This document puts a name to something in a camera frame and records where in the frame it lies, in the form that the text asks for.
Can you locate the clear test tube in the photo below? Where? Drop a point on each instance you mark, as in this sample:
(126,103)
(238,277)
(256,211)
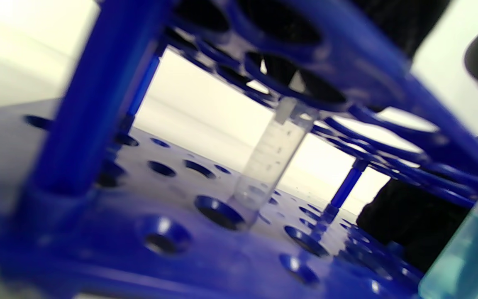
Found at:
(270,158)

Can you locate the blue test tube rack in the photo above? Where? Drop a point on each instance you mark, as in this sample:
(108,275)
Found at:
(89,124)

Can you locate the test tube with blue liquid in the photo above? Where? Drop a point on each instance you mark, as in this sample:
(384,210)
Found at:
(467,257)

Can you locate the person's left hand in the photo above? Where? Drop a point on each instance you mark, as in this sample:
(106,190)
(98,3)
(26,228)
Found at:
(405,20)

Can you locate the person's right hand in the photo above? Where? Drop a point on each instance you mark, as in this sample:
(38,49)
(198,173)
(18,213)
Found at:
(413,216)

